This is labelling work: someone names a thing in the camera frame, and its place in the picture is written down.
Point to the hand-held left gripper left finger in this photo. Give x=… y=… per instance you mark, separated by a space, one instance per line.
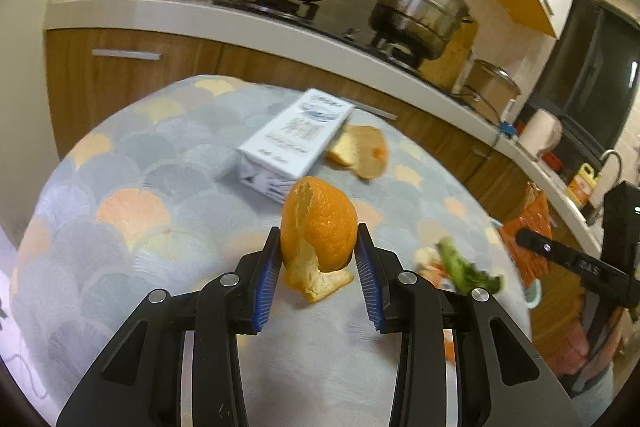
x=265 y=292

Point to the stainless steel steamer pot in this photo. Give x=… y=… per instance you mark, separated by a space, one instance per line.
x=420 y=17

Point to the metal kitchen faucet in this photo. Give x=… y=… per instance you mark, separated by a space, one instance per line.
x=612 y=157

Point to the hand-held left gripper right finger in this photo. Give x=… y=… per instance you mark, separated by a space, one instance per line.
x=371 y=292

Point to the curled orange peel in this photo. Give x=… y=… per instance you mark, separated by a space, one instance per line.
x=365 y=152

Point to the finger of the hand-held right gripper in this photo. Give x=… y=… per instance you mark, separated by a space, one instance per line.
x=545 y=248

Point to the green lettuce leaf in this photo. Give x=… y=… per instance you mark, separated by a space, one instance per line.
x=462 y=269

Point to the white milk carton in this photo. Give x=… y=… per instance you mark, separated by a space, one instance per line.
x=295 y=137

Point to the yellow detergent bottle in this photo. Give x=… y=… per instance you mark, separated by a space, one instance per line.
x=582 y=187

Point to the beige rice cooker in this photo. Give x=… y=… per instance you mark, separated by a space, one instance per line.
x=490 y=92

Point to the wooden kitchen counter cabinets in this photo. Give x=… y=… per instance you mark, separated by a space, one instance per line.
x=150 y=37

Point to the small blue object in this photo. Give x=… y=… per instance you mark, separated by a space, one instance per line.
x=507 y=130

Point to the large orange peel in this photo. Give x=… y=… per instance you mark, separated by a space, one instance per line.
x=322 y=227

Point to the dark window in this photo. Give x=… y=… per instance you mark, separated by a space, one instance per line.
x=590 y=72

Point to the person's right hand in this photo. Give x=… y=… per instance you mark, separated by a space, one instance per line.
x=575 y=342

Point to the wooden cutting board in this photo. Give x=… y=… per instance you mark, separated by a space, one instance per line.
x=450 y=62

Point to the white electric kettle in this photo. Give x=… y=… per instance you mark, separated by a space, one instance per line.
x=540 y=134

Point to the red container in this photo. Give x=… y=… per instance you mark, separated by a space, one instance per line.
x=552 y=162

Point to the orange snack bag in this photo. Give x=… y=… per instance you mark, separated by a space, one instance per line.
x=530 y=227

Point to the black gas stove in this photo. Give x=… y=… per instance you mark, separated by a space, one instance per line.
x=330 y=24

